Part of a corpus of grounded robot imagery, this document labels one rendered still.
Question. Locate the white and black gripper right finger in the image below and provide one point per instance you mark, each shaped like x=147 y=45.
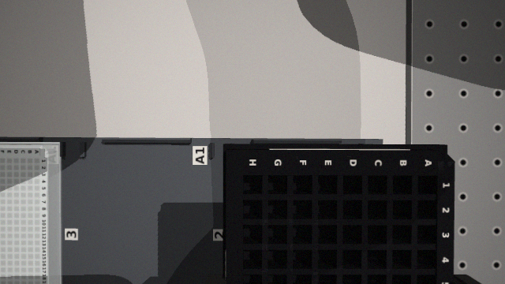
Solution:
x=464 y=279

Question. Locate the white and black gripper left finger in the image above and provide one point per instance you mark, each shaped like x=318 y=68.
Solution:
x=215 y=279

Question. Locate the grey flat base plate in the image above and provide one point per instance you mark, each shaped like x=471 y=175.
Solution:
x=459 y=100

